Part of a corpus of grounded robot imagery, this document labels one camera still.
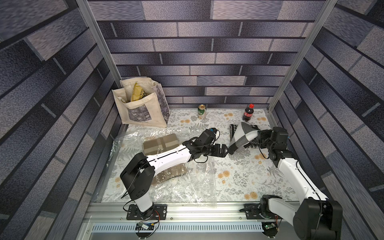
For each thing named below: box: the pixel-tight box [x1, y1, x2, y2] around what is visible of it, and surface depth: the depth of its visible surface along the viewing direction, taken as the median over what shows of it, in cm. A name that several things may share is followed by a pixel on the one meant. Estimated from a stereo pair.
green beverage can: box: [197, 104, 207, 119], surface depth 109 cm
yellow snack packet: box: [130, 81, 148, 102], surface depth 100 cm
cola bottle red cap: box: [242, 103, 255, 122], surface depth 109 cm
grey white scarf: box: [228, 122, 259, 155], surface depth 89 cm
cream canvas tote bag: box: [111, 77, 171, 128], surface depth 102 cm
